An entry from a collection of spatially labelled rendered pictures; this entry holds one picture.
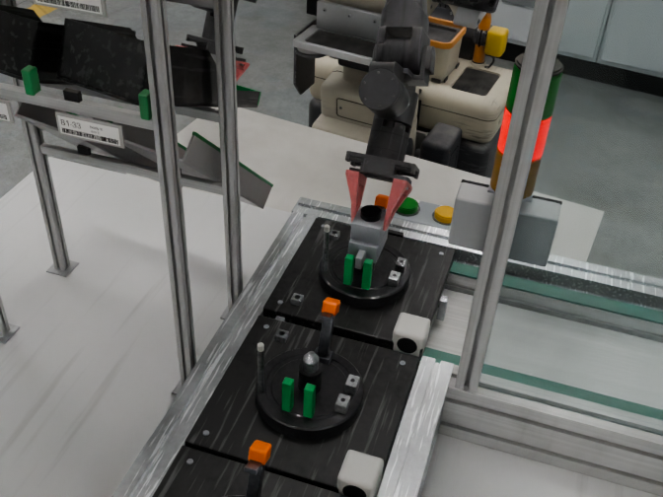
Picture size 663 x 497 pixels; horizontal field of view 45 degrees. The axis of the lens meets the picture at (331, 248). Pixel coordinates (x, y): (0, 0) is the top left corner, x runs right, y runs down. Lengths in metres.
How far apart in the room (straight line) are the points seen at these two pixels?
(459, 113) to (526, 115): 1.28
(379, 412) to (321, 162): 0.78
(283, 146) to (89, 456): 0.85
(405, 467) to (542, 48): 0.52
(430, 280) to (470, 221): 0.30
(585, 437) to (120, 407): 0.65
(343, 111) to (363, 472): 1.15
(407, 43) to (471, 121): 0.97
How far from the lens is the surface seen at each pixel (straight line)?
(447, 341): 1.22
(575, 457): 1.16
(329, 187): 1.62
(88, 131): 0.99
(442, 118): 2.15
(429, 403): 1.08
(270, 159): 1.70
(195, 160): 1.11
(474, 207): 0.95
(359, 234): 1.15
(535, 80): 0.84
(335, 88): 1.93
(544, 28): 0.81
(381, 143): 1.15
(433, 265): 1.27
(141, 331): 1.31
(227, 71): 1.06
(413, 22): 1.18
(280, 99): 3.76
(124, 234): 1.51
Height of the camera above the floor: 1.77
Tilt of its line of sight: 39 degrees down
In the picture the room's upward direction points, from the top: 3 degrees clockwise
